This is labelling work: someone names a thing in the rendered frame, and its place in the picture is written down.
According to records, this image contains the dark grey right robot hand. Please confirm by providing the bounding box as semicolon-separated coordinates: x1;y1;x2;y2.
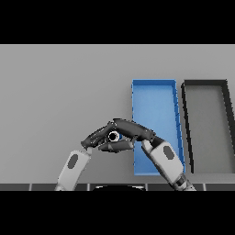
97;118;166;153

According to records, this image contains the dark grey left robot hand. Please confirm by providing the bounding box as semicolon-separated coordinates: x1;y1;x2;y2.
80;120;118;150

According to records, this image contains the blue bin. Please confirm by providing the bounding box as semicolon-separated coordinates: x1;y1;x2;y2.
131;79;186;176

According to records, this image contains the dark grey bin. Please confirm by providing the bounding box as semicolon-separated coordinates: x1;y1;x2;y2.
181;79;235;174

